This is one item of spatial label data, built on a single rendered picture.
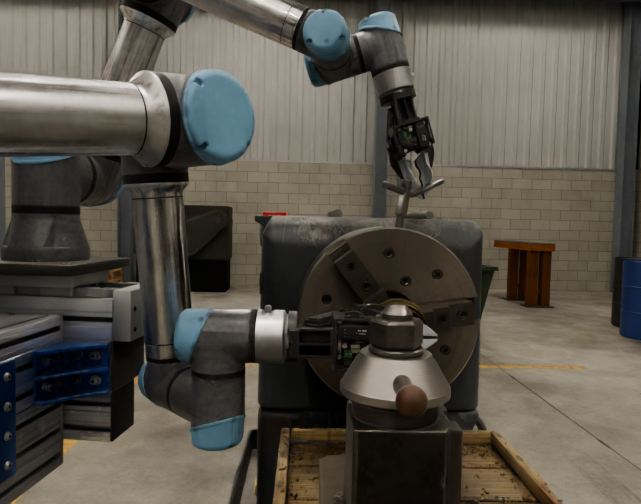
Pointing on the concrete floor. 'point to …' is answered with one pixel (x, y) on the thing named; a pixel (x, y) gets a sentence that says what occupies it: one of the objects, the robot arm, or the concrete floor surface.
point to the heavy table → (528, 272)
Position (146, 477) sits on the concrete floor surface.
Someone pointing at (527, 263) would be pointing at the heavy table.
